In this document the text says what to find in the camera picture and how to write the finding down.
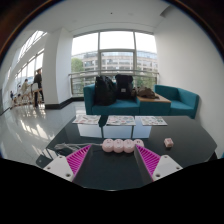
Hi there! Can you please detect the black plastic bag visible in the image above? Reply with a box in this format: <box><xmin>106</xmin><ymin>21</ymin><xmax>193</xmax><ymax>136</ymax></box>
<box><xmin>93</xmin><ymin>75</ymin><xmax>118</xmax><ymax>107</ymax></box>

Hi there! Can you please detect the teal sofa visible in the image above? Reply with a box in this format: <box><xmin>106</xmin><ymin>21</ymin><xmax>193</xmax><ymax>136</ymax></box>
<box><xmin>82</xmin><ymin>82</ymin><xmax>201</xmax><ymax>120</ymax></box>

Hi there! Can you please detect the metal window railing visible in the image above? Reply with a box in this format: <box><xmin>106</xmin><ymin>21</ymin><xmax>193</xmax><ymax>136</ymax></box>
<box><xmin>68</xmin><ymin>70</ymin><xmax>160</xmax><ymax>98</ymax></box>

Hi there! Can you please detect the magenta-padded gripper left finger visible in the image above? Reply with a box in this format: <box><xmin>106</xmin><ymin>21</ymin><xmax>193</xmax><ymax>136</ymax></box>
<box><xmin>42</xmin><ymin>143</ymin><xmax>93</xmax><ymax>183</ymax></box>

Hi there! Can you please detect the white power strip cable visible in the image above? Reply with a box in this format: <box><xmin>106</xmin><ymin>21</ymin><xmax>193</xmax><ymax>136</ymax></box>
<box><xmin>53</xmin><ymin>142</ymin><xmax>104</xmax><ymax>153</ymax></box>

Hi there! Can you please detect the black backpack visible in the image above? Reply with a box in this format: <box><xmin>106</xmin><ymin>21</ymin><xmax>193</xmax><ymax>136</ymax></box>
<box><xmin>114</xmin><ymin>73</ymin><xmax>135</xmax><ymax>101</ymax></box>

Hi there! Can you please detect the wooden-topped teal side table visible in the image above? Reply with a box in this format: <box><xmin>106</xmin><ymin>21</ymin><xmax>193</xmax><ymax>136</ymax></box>
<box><xmin>136</xmin><ymin>93</ymin><xmax>172</xmax><ymax>117</ymax></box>

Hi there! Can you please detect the small colourful sticker sheet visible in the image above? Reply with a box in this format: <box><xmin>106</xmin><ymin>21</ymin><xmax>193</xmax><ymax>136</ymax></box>
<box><xmin>71</xmin><ymin>114</ymin><xmax>102</xmax><ymax>126</ymax></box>

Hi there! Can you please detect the pink cube charger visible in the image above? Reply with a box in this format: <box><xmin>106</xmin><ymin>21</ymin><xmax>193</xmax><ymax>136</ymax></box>
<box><xmin>163</xmin><ymin>137</ymin><xmax>175</xmax><ymax>149</ymax></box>

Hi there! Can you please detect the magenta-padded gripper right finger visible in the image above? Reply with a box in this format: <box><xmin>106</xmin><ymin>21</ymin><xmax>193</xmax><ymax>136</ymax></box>
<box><xmin>133</xmin><ymin>143</ymin><xmax>184</xmax><ymax>186</ymax></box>

